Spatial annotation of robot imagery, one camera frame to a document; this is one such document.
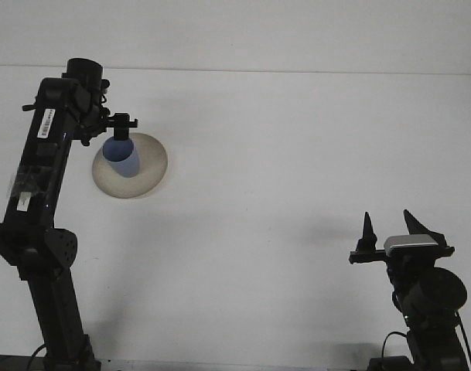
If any pale blue cup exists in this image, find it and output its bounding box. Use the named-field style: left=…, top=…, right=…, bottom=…
left=102, top=134, right=140, bottom=179

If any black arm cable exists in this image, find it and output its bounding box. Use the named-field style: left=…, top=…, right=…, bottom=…
left=28, top=342, right=49, bottom=371
left=381, top=312, right=471, bottom=371

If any pale round plate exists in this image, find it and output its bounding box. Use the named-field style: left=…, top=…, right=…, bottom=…
left=91, top=132, right=169, bottom=200

